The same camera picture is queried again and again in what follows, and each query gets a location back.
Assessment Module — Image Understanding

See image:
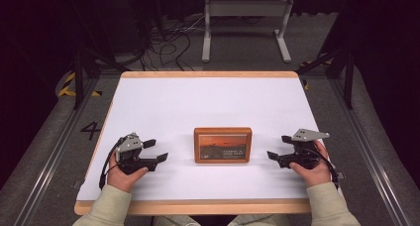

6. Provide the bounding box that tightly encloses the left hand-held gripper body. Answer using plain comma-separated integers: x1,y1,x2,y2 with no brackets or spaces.
113,132,158,175

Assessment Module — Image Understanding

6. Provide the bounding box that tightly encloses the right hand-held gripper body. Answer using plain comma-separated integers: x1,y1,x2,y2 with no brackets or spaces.
276,128,331,170

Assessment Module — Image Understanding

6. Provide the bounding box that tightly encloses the wooden photo frame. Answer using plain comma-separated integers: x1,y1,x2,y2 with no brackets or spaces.
193,127,253,165

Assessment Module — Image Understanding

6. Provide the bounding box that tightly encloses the person's left hand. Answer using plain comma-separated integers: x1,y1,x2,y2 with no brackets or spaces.
107,152,150,193

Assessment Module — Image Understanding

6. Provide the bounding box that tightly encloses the person's right hand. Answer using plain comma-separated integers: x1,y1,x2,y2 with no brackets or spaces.
289,140,332,188

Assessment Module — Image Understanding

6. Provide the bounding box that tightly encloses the yellow black floor tape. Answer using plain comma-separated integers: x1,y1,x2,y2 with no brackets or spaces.
58,71,103,98
298,58,331,91

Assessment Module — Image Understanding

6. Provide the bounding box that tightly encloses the black tripod stand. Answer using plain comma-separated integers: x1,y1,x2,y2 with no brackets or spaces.
295,47,356,110
70,0,130,110

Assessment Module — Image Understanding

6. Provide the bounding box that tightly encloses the white metal stand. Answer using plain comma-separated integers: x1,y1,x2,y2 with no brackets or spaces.
201,0,296,63

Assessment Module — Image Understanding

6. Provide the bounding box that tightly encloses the left hand-held gripper black cable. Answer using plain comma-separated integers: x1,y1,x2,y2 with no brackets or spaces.
98,137,123,190

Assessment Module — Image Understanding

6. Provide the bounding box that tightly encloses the hand-held gripper black cable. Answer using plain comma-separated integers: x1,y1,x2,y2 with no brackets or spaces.
308,148,341,184
98,137,123,190

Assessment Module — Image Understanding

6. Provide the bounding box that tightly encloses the right hand-held gripper black cable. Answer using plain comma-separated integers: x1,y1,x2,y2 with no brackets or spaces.
308,148,341,184

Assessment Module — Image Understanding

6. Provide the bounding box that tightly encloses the metal floor rail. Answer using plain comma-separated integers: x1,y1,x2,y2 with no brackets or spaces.
330,76,414,226
13,76,100,226

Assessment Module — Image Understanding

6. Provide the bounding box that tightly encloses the bundle of black floor cables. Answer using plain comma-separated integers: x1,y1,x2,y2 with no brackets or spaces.
138,17,206,71

